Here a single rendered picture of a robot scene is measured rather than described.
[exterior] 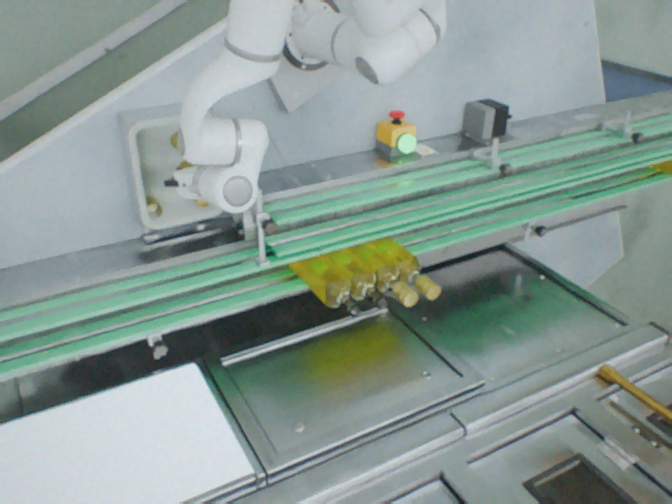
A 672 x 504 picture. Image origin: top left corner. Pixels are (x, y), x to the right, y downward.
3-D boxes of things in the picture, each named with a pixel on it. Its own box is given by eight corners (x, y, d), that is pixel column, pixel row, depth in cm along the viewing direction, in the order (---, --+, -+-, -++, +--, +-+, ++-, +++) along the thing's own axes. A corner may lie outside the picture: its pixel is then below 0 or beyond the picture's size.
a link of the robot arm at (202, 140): (272, 31, 94) (245, 146, 107) (187, 21, 88) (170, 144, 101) (290, 59, 89) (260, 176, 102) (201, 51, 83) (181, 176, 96)
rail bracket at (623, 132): (593, 129, 174) (634, 144, 164) (599, 103, 170) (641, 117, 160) (603, 127, 175) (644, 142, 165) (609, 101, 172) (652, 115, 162)
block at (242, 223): (230, 229, 137) (242, 243, 132) (227, 190, 133) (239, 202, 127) (245, 225, 139) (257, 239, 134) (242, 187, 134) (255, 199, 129)
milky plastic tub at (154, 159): (134, 215, 131) (145, 233, 125) (116, 112, 120) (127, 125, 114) (213, 199, 139) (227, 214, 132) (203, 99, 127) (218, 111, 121)
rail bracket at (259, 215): (243, 250, 133) (266, 278, 124) (237, 178, 125) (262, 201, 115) (256, 247, 134) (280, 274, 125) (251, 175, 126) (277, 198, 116)
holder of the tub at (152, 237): (139, 236, 134) (148, 252, 129) (117, 111, 121) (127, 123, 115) (214, 218, 142) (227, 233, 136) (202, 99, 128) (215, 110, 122)
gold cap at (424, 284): (414, 291, 131) (426, 302, 127) (415, 277, 129) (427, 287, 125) (427, 287, 132) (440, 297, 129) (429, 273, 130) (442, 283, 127)
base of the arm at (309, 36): (267, 10, 123) (305, 19, 111) (314, -27, 125) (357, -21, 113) (302, 75, 133) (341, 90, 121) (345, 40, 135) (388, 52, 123)
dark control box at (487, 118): (461, 130, 166) (482, 140, 160) (464, 101, 162) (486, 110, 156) (485, 126, 170) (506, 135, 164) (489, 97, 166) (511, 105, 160)
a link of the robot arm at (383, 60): (319, 40, 114) (368, 54, 102) (370, -4, 116) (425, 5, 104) (342, 82, 120) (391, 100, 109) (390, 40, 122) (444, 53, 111)
